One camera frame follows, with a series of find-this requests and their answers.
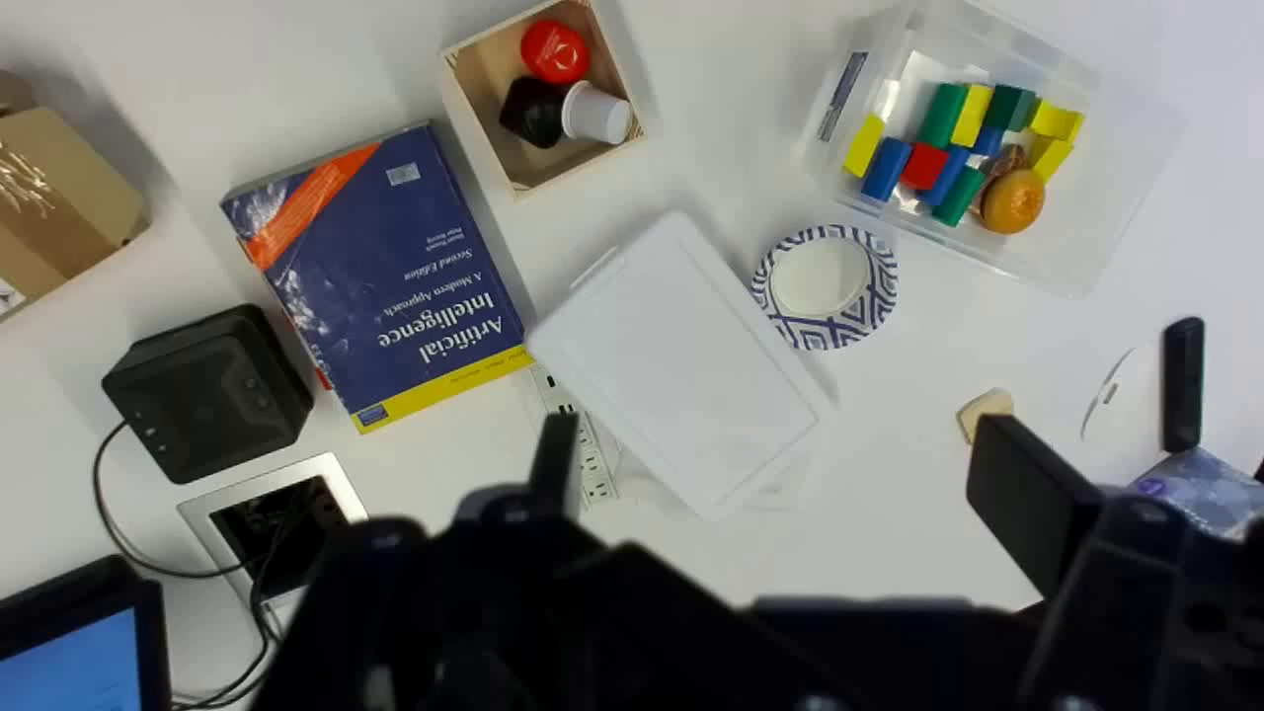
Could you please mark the cardboard box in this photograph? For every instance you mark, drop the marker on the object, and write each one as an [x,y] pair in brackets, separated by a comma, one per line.
[60,202]

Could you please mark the white plastic lid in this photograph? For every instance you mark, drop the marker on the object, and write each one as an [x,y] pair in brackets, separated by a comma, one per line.
[677,363]

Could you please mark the white plastic cup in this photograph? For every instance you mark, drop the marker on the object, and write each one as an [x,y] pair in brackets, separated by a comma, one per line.
[595,111]

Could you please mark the black cylinder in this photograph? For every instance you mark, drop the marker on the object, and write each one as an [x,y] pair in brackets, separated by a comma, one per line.
[533,111]

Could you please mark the laptop with blue screen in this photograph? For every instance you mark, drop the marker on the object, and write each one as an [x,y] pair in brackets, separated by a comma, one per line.
[84,642]

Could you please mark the red ball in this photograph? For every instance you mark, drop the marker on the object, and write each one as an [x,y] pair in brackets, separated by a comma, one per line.
[554,53]

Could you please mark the small beige eraser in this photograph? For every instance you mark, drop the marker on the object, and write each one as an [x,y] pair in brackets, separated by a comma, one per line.
[978,409]

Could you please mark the orange toy ball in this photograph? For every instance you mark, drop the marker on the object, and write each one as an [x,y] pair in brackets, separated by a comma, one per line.
[1014,202]

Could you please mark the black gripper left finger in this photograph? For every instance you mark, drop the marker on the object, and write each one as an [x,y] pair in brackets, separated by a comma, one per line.
[552,464]

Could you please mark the clear plastic bin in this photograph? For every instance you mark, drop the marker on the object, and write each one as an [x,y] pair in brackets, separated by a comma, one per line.
[1091,139]

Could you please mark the red toy block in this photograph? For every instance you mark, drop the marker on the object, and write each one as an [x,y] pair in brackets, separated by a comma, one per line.
[927,165]

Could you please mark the black cube device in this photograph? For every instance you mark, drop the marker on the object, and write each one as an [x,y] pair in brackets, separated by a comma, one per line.
[212,392]

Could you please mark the white power strip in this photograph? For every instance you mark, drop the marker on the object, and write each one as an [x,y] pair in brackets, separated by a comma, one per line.
[588,470]

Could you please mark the silver framed black tray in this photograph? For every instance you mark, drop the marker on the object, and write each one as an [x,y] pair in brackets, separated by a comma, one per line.
[266,530]

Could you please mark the green toy block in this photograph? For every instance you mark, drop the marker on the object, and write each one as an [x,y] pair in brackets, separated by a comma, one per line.
[943,111]

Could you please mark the blue Artificial Intelligence book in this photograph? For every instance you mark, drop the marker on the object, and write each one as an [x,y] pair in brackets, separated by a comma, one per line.
[384,276]

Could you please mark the blue toy block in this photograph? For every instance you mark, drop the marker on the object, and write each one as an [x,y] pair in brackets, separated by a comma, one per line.
[885,167]

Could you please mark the black marker pen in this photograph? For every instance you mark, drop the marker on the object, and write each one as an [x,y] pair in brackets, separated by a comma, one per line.
[1182,384]

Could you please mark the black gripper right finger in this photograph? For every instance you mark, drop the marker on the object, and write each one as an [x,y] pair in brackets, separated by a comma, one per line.
[1027,498]

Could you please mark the wooden box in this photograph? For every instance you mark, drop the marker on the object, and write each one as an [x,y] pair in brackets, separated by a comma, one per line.
[479,75]

